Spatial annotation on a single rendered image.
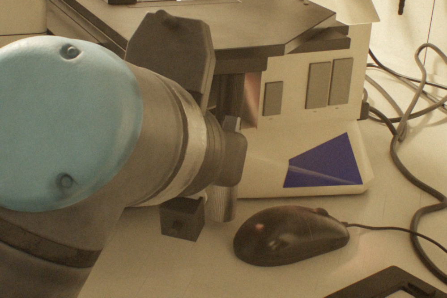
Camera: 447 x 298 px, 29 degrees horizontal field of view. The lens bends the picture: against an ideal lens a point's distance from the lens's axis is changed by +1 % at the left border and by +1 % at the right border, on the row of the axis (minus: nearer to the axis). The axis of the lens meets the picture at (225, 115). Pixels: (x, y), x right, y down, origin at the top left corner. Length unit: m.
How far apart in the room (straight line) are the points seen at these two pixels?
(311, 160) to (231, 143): 0.22
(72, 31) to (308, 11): 0.21
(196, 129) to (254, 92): 0.32
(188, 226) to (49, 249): 0.25
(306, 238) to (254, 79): 0.18
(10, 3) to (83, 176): 0.33
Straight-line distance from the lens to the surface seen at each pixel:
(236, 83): 0.76
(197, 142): 0.55
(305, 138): 0.89
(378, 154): 1.03
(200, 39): 0.60
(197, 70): 0.59
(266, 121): 0.87
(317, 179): 0.89
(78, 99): 0.43
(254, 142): 0.87
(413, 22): 1.40
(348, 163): 0.91
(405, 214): 0.90
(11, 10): 0.74
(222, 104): 0.77
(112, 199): 0.47
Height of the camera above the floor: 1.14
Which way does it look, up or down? 21 degrees down
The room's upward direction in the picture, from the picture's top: 4 degrees clockwise
